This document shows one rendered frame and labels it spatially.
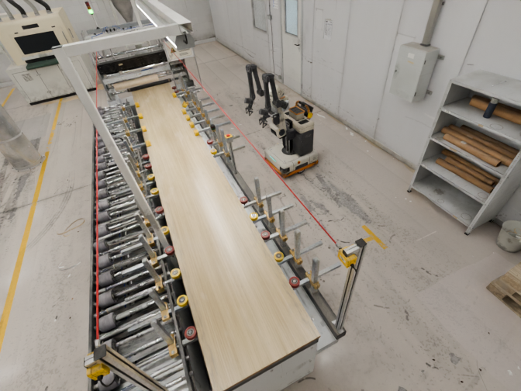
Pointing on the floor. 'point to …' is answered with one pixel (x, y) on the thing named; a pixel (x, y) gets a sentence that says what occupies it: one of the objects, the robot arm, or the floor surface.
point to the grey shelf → (443, 181)
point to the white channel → (63, 52)
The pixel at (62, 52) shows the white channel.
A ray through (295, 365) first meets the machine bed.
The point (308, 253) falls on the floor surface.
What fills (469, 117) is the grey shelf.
